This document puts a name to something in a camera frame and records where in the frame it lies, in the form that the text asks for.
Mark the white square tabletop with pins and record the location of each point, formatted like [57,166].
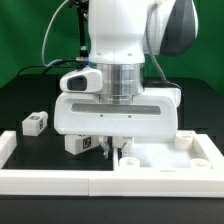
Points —
[187,151]

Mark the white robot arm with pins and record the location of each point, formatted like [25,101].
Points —
[105,103]

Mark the black camera stand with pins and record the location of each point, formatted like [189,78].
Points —
[82,14]

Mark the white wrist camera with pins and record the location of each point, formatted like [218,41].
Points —
[86,80]

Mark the white U-shaped fence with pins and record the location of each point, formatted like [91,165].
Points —
[104,183]

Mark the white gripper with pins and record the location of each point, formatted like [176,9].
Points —
[152,114]

